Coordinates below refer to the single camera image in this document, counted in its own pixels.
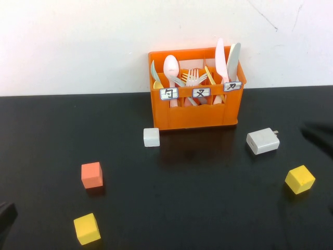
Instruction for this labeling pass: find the pink plastic knife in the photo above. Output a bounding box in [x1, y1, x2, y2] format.
[214, 37, 231, 84]

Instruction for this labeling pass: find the white usb wall charger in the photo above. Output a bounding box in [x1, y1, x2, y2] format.
[246, 127, 280, 156]

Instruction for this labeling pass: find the pink plastic spoon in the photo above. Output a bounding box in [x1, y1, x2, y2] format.
[163, 54, 181, 108]

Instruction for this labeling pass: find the white plastic fork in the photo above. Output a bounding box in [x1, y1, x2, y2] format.
[186, 68, 200, 87]

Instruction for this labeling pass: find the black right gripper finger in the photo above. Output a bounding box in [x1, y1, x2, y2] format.
[301, 122, 333, 143]
[301, 130, 333, 162]

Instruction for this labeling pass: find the grey plastic knife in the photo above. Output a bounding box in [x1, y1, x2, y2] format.
[226, 43, 241, 82]

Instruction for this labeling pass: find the orange plastic cutlery holder crate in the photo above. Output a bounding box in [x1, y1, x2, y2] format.
[148, 45, 247, 131]

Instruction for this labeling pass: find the white cube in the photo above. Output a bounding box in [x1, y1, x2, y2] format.
[143, 127, 161, 147]

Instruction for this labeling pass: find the yellow cube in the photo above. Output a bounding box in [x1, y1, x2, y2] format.
[73, 212, 101, 246]
[285, 165, 316, 195]

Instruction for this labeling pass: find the pale green plastic spoon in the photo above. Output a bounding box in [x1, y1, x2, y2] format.
[150, 60, 163, 88]

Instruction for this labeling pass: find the yellow plastic knife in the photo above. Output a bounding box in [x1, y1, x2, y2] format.
[204, 66, 227, 105]

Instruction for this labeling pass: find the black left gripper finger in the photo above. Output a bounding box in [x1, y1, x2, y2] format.
[0, 202, 18, 222]
[0, 213, 18, 235]

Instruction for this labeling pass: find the orange cube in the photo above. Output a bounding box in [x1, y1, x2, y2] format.
[81, 161, 104, 189]

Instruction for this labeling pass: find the white fork character label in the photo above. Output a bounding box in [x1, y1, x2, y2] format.
[192, 87, 211, 98]

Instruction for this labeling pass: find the white spoon character label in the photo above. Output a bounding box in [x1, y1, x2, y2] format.
[159, 87, 179, 101]

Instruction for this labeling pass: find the white knife character label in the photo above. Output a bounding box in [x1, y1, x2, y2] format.
[223, 81, 242, 92]

